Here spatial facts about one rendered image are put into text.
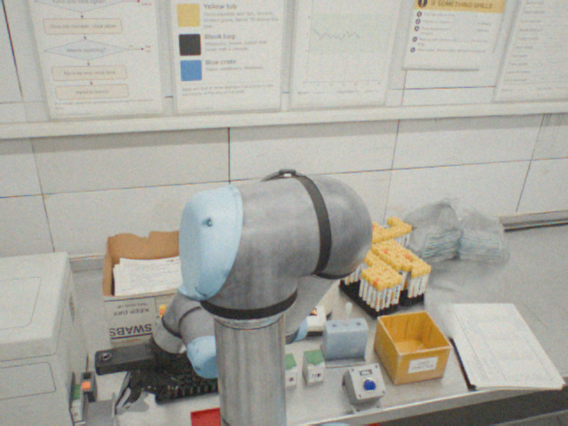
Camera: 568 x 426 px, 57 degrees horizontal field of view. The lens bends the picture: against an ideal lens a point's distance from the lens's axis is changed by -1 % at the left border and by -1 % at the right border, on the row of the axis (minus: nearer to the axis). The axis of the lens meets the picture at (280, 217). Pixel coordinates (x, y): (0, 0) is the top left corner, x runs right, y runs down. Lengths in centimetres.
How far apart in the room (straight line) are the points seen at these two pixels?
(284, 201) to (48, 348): 59
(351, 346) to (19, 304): 73
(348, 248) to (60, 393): 68
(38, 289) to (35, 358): 15
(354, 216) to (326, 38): 94
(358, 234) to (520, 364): 91
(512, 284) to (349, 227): 121
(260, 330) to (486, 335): 97
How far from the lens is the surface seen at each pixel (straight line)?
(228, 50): 142
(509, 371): 141
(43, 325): 102
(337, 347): 130
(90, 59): 142
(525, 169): 199
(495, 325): 154
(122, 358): 107
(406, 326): 138
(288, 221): 55
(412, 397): 129
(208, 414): 121
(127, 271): 154
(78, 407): 116
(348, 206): 58
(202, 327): 92
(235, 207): 54
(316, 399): 124
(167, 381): 109
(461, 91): 172
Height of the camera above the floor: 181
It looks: 29 degrees down
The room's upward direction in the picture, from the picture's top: 2 degrees clockwise
